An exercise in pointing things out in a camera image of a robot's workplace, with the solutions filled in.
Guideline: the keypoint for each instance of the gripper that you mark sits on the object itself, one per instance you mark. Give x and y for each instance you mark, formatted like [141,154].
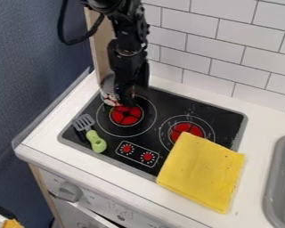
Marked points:
[129,66]

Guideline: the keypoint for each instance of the silver can with red label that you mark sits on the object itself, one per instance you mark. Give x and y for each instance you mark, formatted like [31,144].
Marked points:
[108,92]

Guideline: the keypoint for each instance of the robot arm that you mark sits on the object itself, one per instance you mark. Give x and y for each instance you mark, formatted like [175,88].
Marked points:
[125,20]

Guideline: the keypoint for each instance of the toy stove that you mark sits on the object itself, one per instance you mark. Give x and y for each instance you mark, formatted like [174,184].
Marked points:
[176,118]

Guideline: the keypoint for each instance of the wooden board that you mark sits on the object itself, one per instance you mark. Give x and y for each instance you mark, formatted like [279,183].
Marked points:
[100,47]

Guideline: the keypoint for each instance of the yellow cloth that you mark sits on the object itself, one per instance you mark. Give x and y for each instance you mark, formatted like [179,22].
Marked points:
[202,172]

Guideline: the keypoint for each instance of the toy sink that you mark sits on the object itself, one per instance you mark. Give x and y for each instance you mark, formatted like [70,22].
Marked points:
[281,184]

